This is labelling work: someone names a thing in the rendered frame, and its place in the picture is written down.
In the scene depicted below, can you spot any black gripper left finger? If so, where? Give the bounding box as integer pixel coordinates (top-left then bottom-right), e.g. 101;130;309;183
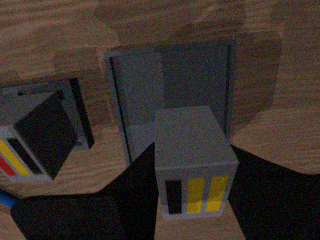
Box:
10;142;159;240

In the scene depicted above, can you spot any blue rod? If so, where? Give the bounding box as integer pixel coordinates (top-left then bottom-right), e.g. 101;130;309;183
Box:
0;189;21;207

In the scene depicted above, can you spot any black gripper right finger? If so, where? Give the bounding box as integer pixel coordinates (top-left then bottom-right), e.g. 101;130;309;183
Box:
228;145;320;240

